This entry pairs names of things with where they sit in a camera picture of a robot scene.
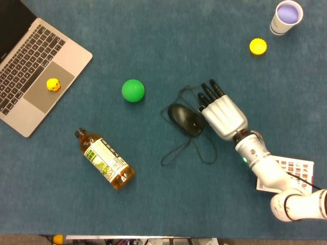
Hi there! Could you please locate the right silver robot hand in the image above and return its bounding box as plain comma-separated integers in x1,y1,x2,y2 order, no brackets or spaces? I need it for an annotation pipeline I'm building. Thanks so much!
197,79,249,141

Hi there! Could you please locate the black mouse cable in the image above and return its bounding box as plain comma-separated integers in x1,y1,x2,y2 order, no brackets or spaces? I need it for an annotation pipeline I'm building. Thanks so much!
160,85,218,166

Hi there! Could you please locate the black computer mouse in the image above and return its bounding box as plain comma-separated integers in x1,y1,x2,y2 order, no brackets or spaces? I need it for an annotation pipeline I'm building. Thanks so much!
167,103,205,137

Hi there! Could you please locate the yellow bottle cap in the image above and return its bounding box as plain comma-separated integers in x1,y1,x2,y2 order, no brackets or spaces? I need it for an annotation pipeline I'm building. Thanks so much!
249,38,268,56

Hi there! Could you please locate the white printed card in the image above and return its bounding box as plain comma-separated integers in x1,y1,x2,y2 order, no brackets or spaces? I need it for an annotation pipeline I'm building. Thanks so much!
255,155,315,195

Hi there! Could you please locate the green ball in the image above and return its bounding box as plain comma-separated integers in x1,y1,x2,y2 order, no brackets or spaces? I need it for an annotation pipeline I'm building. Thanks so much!
121,79,146,103

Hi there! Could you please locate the blue table cloth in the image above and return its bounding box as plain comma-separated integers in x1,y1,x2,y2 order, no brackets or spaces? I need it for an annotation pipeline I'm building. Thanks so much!
0,0,327,237

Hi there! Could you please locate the white paper cup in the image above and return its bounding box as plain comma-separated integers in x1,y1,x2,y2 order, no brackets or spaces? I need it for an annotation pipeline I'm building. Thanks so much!
269,0,304,36

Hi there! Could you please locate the tea bottle with green label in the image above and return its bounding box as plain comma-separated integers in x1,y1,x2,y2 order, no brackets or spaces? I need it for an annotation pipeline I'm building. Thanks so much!
74,127,135,191

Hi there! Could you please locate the yellow rubber duck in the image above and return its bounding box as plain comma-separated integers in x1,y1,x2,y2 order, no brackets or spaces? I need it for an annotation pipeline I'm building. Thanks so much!
46,78,62,92

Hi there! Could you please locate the silver laptop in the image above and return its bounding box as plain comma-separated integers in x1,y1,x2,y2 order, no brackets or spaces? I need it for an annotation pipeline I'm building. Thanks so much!
0,0,94,138

